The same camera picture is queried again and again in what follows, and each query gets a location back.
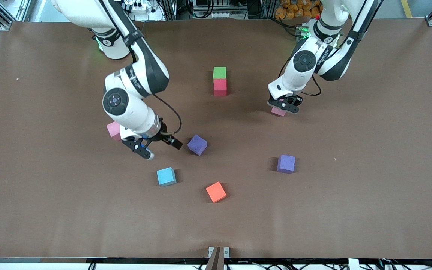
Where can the grey metal bracket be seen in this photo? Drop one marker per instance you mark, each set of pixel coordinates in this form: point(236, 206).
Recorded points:
point(211, 252)

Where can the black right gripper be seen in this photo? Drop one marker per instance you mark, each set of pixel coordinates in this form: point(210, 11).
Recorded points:
point(162, 136)

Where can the long white power strip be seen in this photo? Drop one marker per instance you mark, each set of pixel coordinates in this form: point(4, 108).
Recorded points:
point(216, 15)

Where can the pink foam block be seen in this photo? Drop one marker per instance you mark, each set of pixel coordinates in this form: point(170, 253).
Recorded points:
point(113, 129)
point(278, 111)

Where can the black frame post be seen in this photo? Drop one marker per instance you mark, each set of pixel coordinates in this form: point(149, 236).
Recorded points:
point(169, 11)

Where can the purple foam block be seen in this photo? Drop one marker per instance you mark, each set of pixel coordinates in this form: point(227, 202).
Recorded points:
point(197, 144)
point(286, 163)

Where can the metal table edge rail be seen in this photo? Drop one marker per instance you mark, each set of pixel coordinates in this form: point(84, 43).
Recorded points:
point(51, 260)

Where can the green foam block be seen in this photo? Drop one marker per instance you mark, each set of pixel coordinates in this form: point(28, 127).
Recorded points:
point(219, 72)

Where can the bag of orange snacks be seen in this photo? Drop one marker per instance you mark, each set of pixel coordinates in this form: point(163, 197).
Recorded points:
point(294, 9)

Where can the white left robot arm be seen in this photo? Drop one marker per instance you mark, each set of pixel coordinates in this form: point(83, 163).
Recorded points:
point(302, 62)

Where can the light blue foam block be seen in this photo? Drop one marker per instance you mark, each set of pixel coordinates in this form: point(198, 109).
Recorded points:
point(166, 176)

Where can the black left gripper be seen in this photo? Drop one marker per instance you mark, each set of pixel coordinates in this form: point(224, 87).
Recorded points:
point(297, 99)

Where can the red foam block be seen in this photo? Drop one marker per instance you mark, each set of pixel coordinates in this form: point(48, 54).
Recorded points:
point(220, 85)

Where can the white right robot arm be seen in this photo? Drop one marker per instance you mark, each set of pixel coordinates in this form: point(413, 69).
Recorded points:
point(133, 112)

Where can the table cover sheet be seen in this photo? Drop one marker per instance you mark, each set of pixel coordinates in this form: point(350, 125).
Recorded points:
point(313, 225)

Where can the white switched power strip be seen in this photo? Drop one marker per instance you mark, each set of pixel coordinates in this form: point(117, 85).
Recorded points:
point(139, 5)

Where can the orange foam block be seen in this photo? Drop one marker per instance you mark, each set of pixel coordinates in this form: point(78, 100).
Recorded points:
point(216, 191)

